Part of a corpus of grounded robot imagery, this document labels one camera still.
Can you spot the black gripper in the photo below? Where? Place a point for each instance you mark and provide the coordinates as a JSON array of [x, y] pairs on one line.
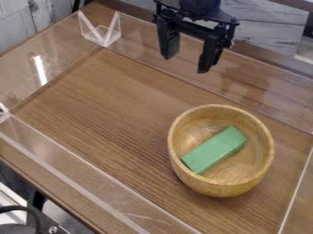
[[195, 10]]

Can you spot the green rectangular block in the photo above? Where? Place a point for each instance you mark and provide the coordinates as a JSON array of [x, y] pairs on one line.
[[205, 155]]

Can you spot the brown wooden bowl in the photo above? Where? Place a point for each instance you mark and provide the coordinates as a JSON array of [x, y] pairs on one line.
[[238, 173]]

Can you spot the black metal table leg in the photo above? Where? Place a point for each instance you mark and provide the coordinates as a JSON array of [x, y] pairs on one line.
[[37, 200]]

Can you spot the clear acrylic corner bracket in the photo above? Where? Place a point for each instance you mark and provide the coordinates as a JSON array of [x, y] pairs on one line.
[[100, 35]]

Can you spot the clear acrylic barrier wall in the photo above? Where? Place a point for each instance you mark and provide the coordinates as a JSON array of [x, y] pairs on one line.
[[82, 132]]

